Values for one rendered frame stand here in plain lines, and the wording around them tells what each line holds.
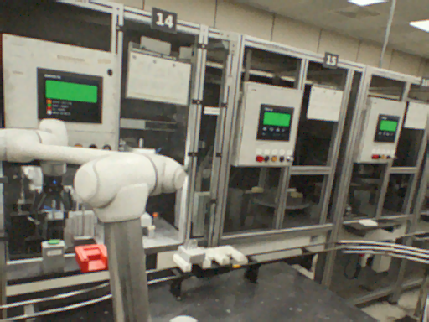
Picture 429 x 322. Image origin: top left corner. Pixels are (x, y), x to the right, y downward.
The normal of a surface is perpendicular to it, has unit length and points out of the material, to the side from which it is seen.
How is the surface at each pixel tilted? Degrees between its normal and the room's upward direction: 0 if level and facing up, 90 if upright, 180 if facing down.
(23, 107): 90
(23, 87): 90
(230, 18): 90
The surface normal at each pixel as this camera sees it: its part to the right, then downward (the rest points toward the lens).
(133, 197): 0.81, 0.11
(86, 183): -0.56, 0.04
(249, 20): 0.53, 0.25
